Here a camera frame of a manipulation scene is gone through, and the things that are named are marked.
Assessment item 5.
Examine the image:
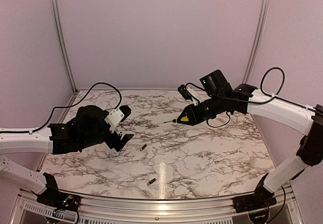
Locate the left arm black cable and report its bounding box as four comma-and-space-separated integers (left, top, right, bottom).
0, 82, 123, 134

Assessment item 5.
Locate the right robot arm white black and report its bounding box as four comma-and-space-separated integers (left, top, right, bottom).
173, 70, 322, 213

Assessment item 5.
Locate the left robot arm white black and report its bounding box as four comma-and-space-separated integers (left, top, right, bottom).
1, 105, 133, 211

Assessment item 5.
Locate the yellow screwdriver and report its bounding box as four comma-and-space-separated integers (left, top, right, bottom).
164, 117, 189, 124

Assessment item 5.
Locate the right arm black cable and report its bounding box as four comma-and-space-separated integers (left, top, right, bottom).
261, 67, 287, 98

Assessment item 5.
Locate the aluminium frame post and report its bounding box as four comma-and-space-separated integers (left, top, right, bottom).
50, 0, 77, 94
242, 0, 270, 83

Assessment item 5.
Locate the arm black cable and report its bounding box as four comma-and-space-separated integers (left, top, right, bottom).
0, 82, 123, 134
261, 67, 287, 98

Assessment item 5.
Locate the left aluminium frame post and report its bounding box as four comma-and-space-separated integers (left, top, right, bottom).
50, 0, 77, 94

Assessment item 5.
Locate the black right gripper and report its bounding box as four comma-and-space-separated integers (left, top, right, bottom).
177, 93, 227, 125

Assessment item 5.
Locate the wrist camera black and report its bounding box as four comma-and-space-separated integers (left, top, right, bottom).
119, 105, 132, 121
177, 84, 191, 100

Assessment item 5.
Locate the right aluminium frame post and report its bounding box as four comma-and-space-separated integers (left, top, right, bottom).
242, 0, 270, 83

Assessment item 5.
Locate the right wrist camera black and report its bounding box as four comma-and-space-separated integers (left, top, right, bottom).
177, 84, 191, 100

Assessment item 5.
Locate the front aluminium rail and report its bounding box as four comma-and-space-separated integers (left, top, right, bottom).
15, 183, 303, 224

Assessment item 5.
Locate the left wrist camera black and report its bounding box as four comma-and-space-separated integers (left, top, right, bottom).
119, 105, 132, 121

